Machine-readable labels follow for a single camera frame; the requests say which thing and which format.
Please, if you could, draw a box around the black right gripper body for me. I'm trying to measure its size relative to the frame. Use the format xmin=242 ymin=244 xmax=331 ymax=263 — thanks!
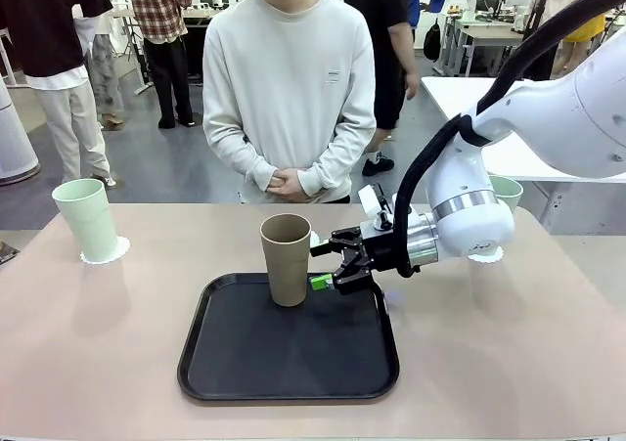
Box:
xmin=361 ymin=224 xmax=416 ymax=274

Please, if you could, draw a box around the brown cup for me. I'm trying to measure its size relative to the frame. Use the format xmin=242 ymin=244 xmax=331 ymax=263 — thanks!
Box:
xmin=258 ymin=214 xmax=313 ymax=308

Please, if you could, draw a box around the teal green cup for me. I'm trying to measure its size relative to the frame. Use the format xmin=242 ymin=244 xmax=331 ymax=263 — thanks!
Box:
xmin=488 ymin=175 xmax=524 ymax=212

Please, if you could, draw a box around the pale green cup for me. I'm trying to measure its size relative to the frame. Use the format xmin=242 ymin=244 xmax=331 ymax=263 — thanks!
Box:
xmin=51 ymin=178 xmax=120 ymax=261

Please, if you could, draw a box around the person's right forearm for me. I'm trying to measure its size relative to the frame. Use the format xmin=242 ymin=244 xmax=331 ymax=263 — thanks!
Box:
xmin=202 ymin=122 xmax=280 ymax=193

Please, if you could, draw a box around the person's left forearm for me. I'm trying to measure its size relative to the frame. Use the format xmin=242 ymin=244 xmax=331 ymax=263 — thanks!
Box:
xmin=297 ymin=122 xmax=377 ymax=193

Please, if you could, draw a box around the person's left hand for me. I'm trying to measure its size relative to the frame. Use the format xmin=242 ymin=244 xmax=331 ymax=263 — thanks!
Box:
xmin=288 ymin=166 xmax=325 ymax=203

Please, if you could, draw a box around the person's right hand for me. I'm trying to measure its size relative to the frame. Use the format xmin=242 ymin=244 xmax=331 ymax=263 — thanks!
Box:
xmin=266 ymin=166 xmax=299 ymax=201

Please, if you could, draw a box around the black plastic tray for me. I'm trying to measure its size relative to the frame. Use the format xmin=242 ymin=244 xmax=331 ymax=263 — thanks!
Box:
xmin=176 ymin=272 xmax=401 ymax=403

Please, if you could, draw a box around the white side table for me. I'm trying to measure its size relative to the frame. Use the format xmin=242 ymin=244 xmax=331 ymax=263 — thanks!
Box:
xmin=420 ymin=75 xmax=626 ymax=237

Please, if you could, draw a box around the person in cream sweatshirt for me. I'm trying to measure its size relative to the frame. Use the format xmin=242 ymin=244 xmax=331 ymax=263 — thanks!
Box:
xmin=201 ymin=0 xmax=378 ymax=205

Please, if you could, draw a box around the person in black shorts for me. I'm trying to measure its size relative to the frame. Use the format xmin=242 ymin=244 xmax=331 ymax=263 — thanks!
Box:
xmin=344 ymin=0 xmax=422 ymax=178

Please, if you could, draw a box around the black hanging bag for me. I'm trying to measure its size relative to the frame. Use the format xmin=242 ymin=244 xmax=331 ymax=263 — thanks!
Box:
xmin=423 ymin=18 xmax=443 ymax=63

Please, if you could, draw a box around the grey desk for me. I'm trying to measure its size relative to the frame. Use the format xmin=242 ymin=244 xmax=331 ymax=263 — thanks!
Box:
xmin=442 ymin=13 xmax=524 ymax=78

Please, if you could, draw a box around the black tripod pole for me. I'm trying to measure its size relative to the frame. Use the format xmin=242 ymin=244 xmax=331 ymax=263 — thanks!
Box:
xmin=521 ymin=0 xmax=558 ymax=39

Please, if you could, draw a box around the person in patterned trousers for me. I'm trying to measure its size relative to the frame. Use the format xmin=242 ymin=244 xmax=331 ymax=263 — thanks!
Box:
xmin=72 ymin=0 xmax=126 ymax=130

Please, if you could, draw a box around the person in yellow coat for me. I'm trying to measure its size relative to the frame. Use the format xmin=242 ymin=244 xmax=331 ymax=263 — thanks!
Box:
xmin=561 ymin=0 xmax=615 ymax=70

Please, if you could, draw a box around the person in plaid shirt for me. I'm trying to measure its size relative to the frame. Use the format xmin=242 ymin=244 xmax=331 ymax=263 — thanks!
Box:
xmin=121 ymin=0 xmax=196 ymax=130

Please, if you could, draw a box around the white cylinder stand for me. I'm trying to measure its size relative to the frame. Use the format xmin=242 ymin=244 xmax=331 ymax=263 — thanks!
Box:
xmin=0 ymin=76 xmax=41 ymax=187

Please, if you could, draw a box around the person in black shirt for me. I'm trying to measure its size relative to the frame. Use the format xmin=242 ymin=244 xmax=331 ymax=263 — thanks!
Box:
xmin=0 ymin=0 xmax=118 ymax=188

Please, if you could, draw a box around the thick black cable sleeve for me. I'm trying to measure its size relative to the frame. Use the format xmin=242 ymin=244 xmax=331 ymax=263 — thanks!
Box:
xmin=394 ymin=0 xmax=626 ymax=280

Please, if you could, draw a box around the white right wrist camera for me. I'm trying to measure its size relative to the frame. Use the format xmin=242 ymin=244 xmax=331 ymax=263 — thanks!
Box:
xmin=357 ymin=184 xmax=397 ymax=230

